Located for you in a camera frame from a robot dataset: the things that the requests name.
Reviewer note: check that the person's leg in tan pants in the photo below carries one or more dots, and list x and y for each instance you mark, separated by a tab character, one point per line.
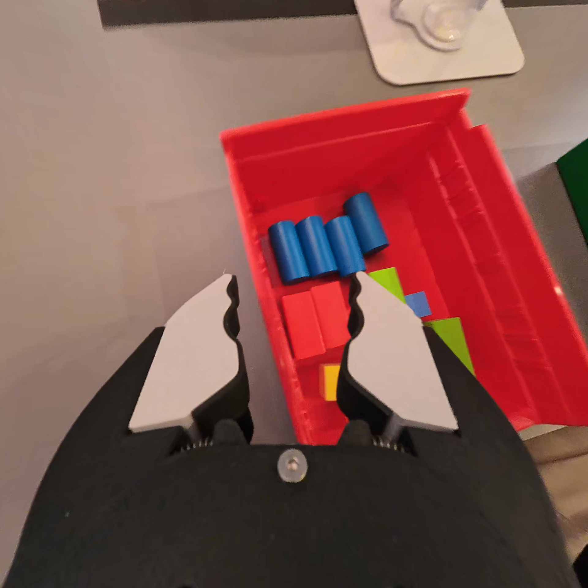
565	482

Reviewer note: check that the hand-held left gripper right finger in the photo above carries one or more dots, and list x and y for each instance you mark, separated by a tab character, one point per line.
395	363

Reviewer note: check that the green wooden wedge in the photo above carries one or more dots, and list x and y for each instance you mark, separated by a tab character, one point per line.
450	340
388	282

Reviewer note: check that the white pole with clear foot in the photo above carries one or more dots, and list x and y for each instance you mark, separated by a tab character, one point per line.
441	27

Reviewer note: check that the red plastic bin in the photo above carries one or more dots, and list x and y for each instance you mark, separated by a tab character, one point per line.
459	220

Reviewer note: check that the red wooden block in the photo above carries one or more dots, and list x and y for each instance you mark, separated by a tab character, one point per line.
303	326
331	312

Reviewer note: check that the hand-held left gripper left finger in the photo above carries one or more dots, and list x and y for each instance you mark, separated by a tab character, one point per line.
188	363

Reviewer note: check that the green plastic bin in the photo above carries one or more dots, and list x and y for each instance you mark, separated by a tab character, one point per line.
576	179

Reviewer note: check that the small blue wooden cube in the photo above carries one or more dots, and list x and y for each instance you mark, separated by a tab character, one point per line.
419	304

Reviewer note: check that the yellow wooden block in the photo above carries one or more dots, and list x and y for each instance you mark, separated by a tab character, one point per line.
330	381

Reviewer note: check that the blue wooden cylinder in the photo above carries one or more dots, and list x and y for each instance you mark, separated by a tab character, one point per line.
365	223
316	246
287	252
345	248

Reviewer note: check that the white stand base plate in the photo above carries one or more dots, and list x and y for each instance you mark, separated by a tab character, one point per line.
395	55

